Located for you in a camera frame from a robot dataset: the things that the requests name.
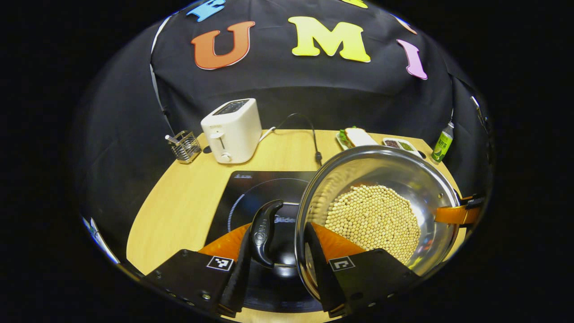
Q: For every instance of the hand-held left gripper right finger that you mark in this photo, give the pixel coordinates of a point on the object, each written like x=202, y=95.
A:
x=332, y=291

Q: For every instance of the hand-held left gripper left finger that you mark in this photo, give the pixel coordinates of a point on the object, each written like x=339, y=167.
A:
x=235, y=291

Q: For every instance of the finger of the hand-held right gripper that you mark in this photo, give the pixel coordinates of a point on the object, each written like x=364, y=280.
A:
x=453, y=215

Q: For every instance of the black induction cooktop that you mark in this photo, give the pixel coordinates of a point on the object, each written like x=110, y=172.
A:
x=242, y=193

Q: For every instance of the green drink bottle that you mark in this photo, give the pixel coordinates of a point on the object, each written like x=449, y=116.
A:
x=443, y=143

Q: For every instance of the pile of soybeans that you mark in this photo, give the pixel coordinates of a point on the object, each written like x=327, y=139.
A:
x=372, y=215

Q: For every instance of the white divided dish of beans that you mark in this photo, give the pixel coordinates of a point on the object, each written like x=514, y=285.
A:
x=401, y=146

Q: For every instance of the metal clamp stand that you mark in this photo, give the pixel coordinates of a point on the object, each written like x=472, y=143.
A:
x=477, y=112

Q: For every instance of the sandwich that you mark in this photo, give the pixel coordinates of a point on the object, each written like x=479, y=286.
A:
x=361, y=137

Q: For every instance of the white toaster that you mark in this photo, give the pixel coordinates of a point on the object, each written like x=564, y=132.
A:
x=233, y=130

